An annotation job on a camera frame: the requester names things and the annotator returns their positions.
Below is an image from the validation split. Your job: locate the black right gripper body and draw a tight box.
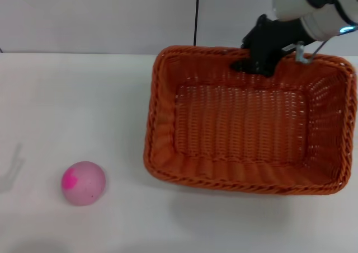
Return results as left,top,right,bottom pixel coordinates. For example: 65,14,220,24
250,14,312,67

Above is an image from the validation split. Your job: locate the orange woven plastic basket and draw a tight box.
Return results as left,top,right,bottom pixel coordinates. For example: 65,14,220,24
143,45,358,195

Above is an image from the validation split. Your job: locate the pink foam ball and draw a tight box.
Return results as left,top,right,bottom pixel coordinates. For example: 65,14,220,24
61,161,107,207

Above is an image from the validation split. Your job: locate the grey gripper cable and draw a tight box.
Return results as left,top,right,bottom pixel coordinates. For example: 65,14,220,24
295,36,332,64

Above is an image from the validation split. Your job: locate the black vertical wall strip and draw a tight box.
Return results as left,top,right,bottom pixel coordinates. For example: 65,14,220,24
192,0,201,47

